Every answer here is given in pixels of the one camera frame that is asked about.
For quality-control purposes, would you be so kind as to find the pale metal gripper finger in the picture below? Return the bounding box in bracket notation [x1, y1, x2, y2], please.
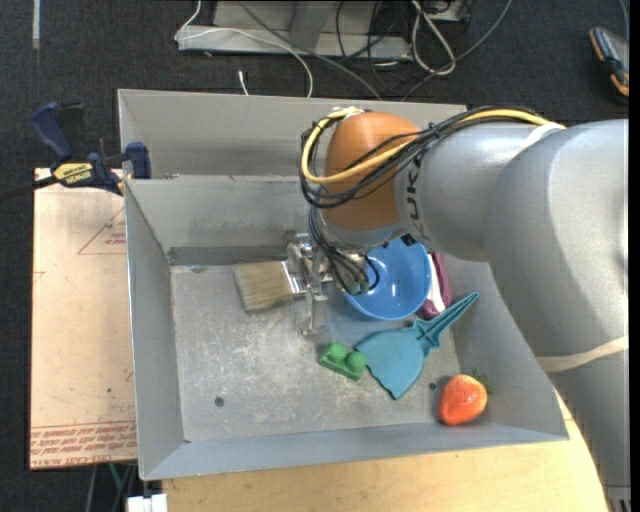
[301, 297, 328, 337]

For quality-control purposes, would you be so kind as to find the green toy building block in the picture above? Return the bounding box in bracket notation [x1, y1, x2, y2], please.
[318, 341, 369, 383]

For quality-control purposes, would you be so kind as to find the paintbrush with pale bristles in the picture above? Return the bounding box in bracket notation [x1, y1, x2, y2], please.
[232, 258, 307, 314]

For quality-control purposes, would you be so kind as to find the blue plastic bowl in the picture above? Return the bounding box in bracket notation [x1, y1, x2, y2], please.
[342, 236, 434, 322]

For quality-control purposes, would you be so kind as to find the grey metal bin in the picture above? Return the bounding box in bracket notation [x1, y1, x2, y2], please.
[117, 88, 571, 481]

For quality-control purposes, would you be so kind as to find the teal toy spatula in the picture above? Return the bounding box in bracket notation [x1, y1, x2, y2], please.
[354, 291, 481, 401]

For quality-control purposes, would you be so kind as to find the purple and white object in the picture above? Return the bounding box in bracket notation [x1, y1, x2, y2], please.
[415, 251, 454, 322]

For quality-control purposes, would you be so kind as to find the red toy strawberry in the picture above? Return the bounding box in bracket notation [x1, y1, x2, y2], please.
[436, 371, 492, 428]

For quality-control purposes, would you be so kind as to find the brown cardboard board red print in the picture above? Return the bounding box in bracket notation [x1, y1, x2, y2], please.
[29, 167, 139, 471]

